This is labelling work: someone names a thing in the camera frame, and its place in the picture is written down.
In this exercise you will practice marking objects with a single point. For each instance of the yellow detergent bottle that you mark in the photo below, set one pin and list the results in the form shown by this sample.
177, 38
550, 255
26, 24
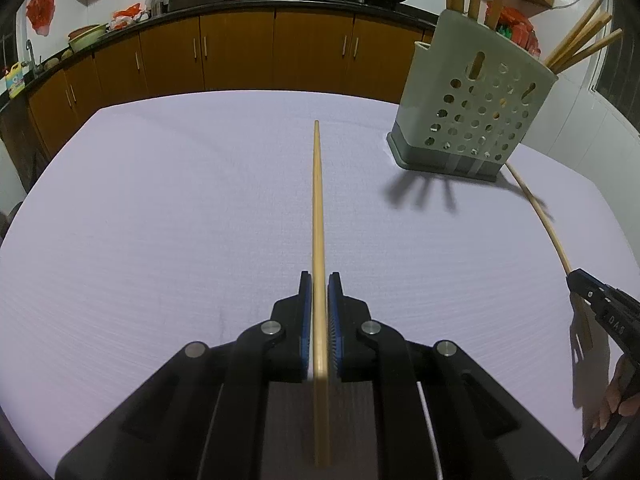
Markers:
15, 79

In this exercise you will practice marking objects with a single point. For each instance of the green basin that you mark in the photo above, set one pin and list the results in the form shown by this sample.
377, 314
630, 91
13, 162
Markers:
87, 37

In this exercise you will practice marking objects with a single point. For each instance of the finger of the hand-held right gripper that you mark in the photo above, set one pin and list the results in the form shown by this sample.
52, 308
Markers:
600, 300

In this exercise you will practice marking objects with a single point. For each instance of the person's right hand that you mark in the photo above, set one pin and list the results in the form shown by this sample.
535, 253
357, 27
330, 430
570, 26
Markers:
612, 395

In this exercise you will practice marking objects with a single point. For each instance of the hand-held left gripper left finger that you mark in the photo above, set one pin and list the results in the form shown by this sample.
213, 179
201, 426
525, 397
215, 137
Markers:
305, 330

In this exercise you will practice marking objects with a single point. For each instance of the grey perforated utensil holder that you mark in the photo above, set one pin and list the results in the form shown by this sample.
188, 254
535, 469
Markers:
450, 50

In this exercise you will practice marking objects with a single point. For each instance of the crumpled red plastic bag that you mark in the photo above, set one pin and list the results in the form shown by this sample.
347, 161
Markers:
127, 14

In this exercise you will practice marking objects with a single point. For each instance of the wooden base cabinet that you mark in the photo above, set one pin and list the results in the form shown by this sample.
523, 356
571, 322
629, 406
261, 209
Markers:
235, 50

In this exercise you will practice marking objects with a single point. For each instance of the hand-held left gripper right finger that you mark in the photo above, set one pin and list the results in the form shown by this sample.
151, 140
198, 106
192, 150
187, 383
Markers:
334, 330

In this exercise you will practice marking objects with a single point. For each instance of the metal faucet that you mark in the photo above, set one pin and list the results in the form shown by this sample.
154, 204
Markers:
30, 55

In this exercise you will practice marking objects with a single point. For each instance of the hanging red plastic bag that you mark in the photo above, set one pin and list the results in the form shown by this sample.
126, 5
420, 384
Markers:
42, 7

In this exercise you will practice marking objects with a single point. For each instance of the black kitchen countertop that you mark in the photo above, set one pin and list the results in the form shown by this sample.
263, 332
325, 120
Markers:
225, 4

